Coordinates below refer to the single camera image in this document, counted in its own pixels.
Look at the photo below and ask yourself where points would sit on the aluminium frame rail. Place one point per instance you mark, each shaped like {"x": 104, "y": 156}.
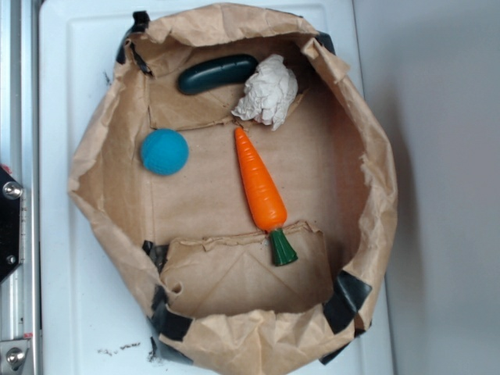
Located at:
{"x": 20, "y": 294}

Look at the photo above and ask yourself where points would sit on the orange plastic carrot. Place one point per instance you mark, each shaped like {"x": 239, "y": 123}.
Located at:
{"x": 264, "y": 201}

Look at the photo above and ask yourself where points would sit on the crumpled white paper ball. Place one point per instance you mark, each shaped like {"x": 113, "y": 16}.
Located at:
{"x": 269, "y": 93}

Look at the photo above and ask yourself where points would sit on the blue rubber ball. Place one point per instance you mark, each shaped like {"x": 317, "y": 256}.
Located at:
{"x": 164, "y": 152}

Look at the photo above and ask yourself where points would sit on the black metal bracket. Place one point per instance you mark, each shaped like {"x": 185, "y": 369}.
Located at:
{"x": 11, "y": 223}

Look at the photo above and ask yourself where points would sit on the brown paper bag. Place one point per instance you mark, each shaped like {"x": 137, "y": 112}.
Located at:
{"x": 186, "y": 244}

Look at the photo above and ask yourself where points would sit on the dark green plastic pickle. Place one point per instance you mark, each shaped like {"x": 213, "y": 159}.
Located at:
{"x": 215, "y": 73}

